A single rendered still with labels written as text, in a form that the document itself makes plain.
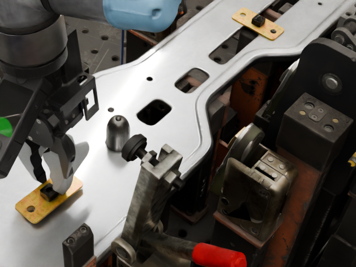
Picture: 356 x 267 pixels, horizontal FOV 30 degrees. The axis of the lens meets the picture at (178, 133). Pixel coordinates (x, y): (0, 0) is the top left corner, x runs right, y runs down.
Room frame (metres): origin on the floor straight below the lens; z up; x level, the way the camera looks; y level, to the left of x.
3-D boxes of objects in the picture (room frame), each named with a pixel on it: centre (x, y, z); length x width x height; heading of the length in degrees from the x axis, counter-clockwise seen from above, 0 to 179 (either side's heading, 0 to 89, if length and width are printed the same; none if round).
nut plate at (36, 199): (0.47, 0.15, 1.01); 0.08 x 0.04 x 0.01; 146
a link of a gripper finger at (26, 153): (0.51, 0.16, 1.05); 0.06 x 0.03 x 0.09; 153
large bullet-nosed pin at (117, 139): (0.57, 0.08, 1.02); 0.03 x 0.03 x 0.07
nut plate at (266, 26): (0.86, -0.11, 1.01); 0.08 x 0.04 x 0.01; 56
